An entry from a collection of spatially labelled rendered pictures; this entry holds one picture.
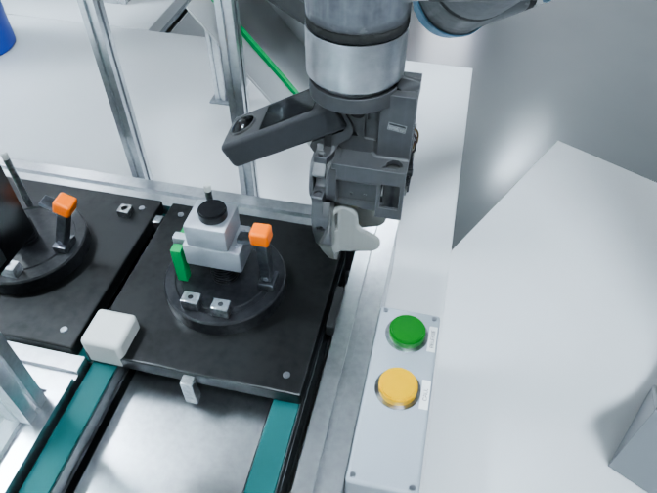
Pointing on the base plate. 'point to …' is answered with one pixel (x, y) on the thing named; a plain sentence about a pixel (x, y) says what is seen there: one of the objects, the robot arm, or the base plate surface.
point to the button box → (393, 415)
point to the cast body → (214, 236)
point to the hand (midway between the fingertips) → (328, 246)
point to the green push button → (407, 332)
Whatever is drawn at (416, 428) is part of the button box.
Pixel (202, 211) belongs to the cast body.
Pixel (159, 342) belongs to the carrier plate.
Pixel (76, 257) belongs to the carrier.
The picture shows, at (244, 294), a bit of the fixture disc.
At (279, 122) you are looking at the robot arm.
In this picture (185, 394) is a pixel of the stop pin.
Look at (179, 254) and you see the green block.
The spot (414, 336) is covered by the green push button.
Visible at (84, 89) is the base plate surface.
